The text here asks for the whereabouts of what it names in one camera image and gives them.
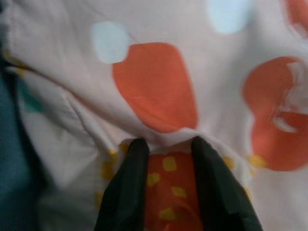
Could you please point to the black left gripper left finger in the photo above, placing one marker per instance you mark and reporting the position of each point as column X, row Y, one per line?
column 125, row 192

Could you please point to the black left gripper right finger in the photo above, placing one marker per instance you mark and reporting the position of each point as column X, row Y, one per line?
column 221, row 197

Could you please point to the pink pillow with orange spots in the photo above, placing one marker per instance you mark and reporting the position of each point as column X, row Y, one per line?
column 156, row 91

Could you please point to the dark blue upholstered bed frame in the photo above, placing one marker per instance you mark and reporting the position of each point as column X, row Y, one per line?
column 9, row 156

